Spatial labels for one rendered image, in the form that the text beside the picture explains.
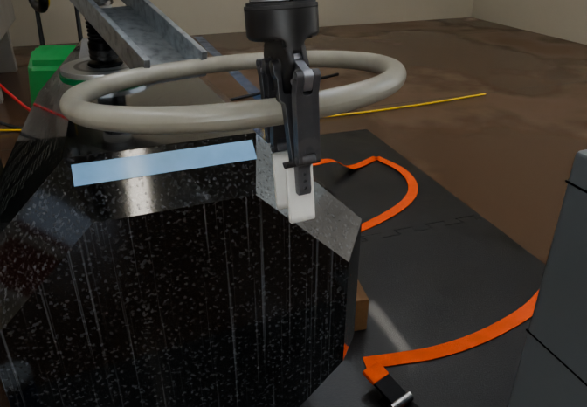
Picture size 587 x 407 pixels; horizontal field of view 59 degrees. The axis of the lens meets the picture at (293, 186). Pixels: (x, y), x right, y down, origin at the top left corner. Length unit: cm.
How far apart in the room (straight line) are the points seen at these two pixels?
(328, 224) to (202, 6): 541
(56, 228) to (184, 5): 547
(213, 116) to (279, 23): 12
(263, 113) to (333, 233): 53
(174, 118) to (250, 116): 8
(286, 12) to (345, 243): 64
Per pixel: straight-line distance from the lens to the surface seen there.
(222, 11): 636
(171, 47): 111
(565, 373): 116
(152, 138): 95
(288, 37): 52
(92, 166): 90
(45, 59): 294
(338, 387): 152
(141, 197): 88
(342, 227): 107
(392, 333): 169
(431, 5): 749
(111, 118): 60
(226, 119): 55
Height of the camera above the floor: 114
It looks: 27 degrees down
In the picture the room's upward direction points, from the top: straight up
